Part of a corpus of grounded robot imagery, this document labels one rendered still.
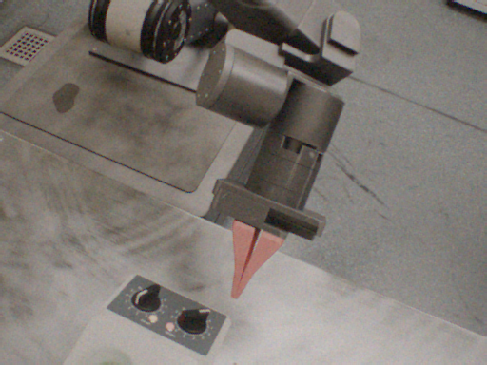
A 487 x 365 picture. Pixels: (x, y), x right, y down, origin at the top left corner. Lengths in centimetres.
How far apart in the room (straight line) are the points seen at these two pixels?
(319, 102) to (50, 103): 102
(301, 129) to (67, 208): 37
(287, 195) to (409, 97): 173
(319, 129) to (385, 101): 164
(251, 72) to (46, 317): 38
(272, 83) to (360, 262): 120
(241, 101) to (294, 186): 9
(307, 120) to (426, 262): 128
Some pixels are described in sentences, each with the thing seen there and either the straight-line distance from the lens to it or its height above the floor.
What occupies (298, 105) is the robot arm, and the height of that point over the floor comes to 102.
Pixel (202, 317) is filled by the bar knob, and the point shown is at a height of 81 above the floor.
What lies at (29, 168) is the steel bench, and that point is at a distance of 72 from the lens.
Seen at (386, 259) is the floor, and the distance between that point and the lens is 160.
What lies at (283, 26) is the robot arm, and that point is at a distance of 44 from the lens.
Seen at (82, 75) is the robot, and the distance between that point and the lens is 141.
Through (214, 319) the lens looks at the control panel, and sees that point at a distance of 55.
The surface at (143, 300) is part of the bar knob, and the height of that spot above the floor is 81.
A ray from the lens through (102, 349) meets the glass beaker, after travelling 43.
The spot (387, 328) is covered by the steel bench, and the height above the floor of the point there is 75.
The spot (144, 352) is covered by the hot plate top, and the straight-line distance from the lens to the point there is 49.
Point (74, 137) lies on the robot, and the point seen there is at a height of 36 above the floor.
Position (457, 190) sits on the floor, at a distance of 188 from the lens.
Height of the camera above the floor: 131
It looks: 54 degrees down
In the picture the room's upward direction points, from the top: 11 degrees clockwise
